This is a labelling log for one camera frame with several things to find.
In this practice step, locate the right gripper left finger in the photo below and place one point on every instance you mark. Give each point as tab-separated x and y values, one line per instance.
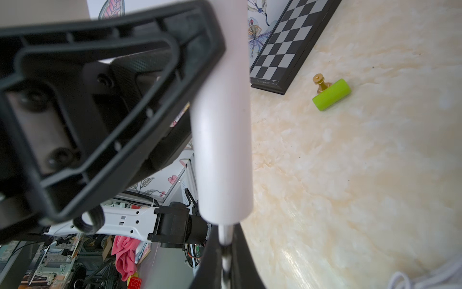
210	272

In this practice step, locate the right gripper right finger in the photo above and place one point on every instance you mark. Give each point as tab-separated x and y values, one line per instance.
244	274

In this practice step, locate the small brass pawn piece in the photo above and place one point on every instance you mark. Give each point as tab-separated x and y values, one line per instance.
319	80

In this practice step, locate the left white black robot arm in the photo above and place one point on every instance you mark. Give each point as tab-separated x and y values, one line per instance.
172	224

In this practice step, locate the pink cloth in background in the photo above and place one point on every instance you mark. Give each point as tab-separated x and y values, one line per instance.
124	249

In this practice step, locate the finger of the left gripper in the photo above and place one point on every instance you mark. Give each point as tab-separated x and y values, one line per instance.
114	61

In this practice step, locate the black white checkerboard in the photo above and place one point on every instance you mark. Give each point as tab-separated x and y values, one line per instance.
281	35

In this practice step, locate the green small object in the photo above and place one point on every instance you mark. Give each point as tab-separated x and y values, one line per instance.
333	94

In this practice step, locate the white electric toothbrush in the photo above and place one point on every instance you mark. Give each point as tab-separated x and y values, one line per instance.
221	129

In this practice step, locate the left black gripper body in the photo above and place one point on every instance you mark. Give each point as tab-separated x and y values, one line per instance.
62	170

